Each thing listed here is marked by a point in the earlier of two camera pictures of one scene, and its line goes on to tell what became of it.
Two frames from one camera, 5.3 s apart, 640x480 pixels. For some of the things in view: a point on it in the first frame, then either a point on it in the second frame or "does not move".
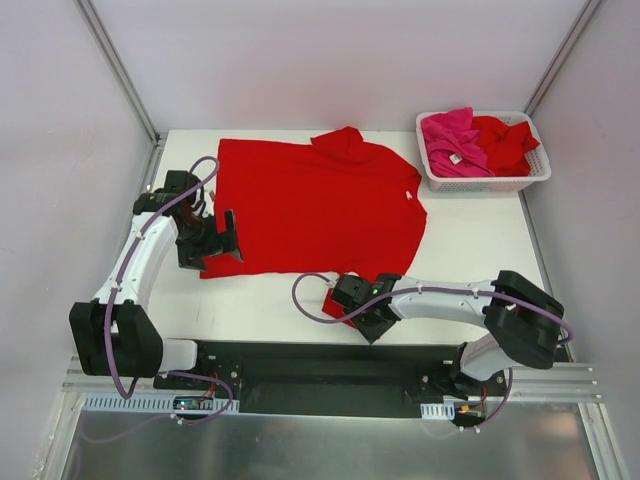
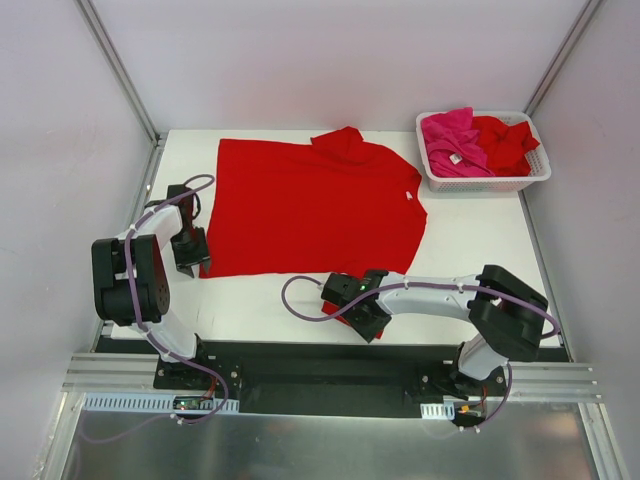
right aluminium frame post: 562,56 does not move
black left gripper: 220,240 -> 191,257
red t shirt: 335,205 does not move
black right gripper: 373,325 does not move
